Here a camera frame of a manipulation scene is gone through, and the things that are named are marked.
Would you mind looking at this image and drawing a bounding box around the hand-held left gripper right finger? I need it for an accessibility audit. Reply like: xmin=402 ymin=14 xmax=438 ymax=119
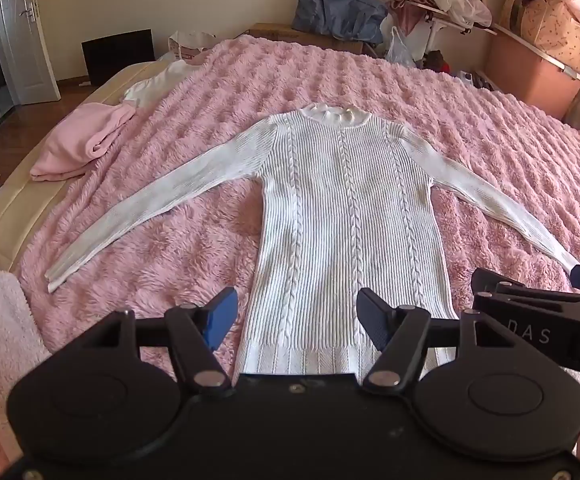
xmin=356 ymin=287 xmax=515 ymax=394

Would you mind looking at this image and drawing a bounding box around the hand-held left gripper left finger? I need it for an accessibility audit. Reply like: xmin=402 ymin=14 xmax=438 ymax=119
xmin=90 ymin=287 xmax=239 ymax=397

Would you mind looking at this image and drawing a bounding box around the white cable-knit sweater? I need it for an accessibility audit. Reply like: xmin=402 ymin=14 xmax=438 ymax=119
xmin=45 ymin=102 xmax=580 ymax=376

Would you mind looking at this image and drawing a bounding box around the person's left forearm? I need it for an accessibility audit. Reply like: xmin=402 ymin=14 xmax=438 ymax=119
xmin=0 ymin=217 xmax=53 ymax=480

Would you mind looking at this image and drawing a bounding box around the pink clothes pile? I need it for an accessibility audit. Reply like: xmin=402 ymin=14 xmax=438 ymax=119
xmin=387 ymin=0 xmax=438 ymax=36

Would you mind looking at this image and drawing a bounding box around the pink fluffy blanket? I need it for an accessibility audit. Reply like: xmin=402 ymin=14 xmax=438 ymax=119
xmin=12 ymin=35 xmax=580 ymax=386

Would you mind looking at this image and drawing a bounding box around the brown storage box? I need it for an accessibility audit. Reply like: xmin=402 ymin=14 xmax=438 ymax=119
xmin=484 ymin=25 xmax=580 ymax=121

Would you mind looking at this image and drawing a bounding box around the pink folded garment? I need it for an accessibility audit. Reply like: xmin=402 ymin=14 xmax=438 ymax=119
xmin=30 ymin=102 xmax=138 ymax=181

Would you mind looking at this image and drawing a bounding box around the white metal rack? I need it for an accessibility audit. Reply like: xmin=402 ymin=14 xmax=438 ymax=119
xmin=400 ymin=0 xmax=580 ymax=83

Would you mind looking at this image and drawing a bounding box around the white folded garment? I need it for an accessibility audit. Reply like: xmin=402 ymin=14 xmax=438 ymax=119
xmin=122 ymin=57 xmax=205 ymax=108

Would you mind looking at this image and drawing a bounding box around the small white plastic bag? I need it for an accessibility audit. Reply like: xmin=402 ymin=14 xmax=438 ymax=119
xmin=385 ymin=25 xmax=418 ymax=68

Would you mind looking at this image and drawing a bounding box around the floral storage bag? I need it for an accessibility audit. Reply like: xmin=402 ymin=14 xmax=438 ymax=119
xmin=500 ymin=0 xmax=580 ymax=66

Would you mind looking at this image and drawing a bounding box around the white shopping bag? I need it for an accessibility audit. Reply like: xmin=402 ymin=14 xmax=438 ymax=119
xmin=169 ymin=30 xmax=218 ymax=63

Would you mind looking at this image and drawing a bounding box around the black flat panel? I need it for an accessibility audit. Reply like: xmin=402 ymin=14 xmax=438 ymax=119
xmin=81 ymin=29 xmax=155 ymax=88

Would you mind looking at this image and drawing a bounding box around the blue-grey fabric bag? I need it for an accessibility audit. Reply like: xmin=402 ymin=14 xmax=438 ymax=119
xmin=291 ymin=0 xmax=388 ymax=43

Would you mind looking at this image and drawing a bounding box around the white door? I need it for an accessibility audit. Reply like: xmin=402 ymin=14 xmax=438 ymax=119
xmin=0 ymin=0 xmax=61 ymax=106

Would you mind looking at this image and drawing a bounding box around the beige bed frame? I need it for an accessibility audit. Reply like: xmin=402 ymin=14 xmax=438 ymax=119
xmin=0 ymin=60 xmax=171 ymax=281

